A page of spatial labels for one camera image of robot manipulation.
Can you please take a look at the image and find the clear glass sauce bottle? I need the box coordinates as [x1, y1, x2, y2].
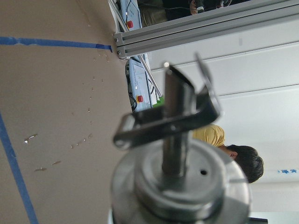
[111, 58, 251, 224]

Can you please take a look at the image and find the blue teach pendant tablet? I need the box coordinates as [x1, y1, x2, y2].
[125, 56, 159, 112]

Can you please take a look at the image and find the metal reacher grabber tool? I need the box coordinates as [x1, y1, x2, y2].
[137, 54, 164, 107]

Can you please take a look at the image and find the brown paper table cover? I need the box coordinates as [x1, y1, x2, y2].
[0, 0, 131, 224]

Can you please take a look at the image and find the person in yellow shirt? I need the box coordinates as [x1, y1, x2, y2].
[192, 124, 264, 183]

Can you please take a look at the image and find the aluminium frame post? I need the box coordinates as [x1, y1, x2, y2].
[114, 0, 299, 59]

